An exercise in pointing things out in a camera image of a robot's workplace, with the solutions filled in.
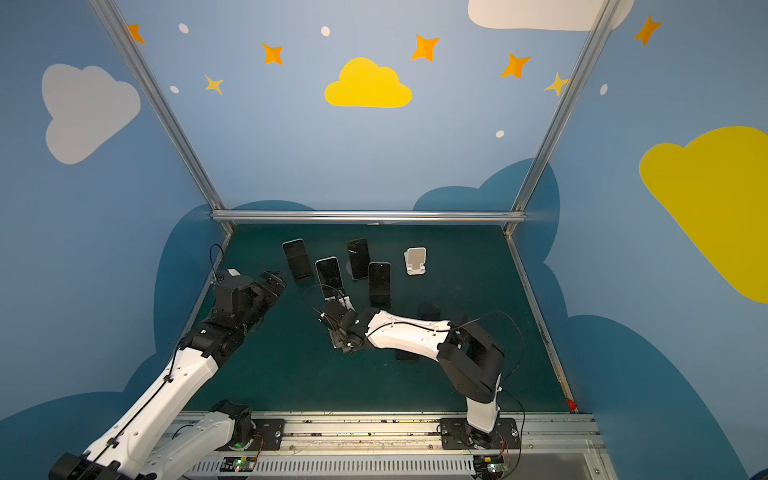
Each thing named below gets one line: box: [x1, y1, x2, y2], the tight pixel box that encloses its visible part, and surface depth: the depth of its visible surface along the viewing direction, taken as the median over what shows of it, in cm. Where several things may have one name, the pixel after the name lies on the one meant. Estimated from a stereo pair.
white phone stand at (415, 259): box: [404, 247, 427, 276], surface depth 109 cm
